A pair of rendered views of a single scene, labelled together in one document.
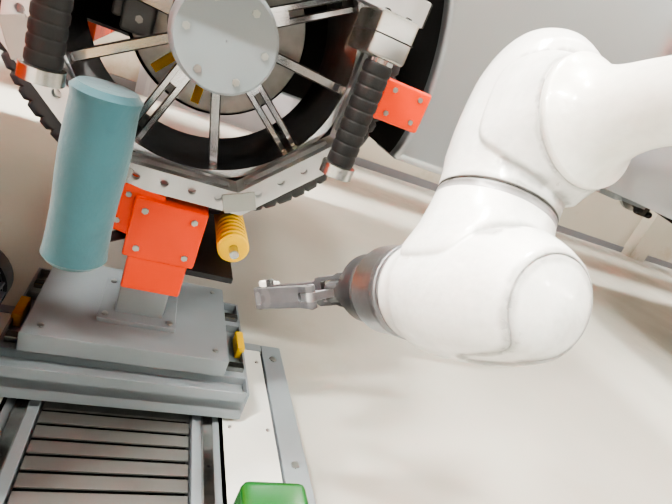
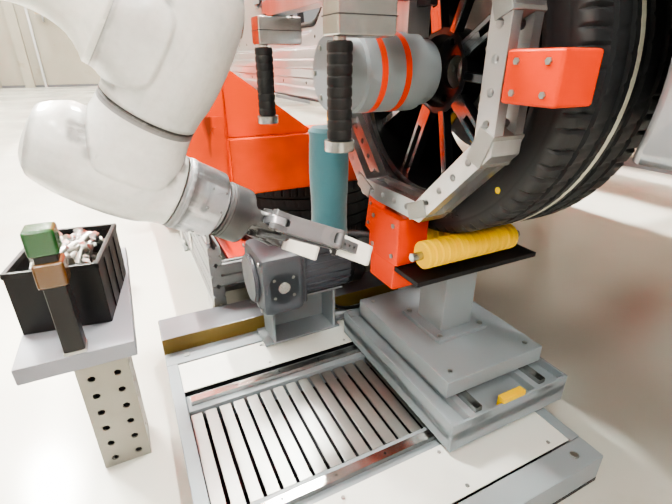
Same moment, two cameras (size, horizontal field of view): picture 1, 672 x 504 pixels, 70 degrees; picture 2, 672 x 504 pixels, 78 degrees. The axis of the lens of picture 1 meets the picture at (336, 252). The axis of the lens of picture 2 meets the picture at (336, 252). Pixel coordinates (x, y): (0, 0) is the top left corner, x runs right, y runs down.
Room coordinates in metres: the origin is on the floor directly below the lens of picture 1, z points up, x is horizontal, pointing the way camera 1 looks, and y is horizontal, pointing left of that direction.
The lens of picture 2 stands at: (0.59, -0.59, 0.87)
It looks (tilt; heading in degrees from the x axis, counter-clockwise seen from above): 24 degrees down; 88
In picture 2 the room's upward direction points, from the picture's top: straight up
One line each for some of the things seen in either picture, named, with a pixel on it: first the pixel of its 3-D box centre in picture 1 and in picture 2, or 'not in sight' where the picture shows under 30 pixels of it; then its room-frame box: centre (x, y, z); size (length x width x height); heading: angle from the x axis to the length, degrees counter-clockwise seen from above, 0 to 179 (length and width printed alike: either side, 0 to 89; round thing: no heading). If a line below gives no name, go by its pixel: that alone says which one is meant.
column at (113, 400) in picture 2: not in sight; (109, 378); (0.10, 0.18, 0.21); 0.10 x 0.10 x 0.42; 24
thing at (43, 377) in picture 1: (135, 340); (441, 350); (0.92, 0.35, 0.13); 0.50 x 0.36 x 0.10; 114
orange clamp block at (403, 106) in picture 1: (395, 102); (548, 77); (0.90, 0.01, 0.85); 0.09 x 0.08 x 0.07; 114
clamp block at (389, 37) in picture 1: (381, 34); (359, 14); (0.65, 0.05, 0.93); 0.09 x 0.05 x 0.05; 24
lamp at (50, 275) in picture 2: not in sight; (51, 271); (0.19, -0.03, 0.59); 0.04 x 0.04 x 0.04; 24
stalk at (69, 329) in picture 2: not in sight; (58, 293); (0.19, -0.03, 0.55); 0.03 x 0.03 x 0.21; 24
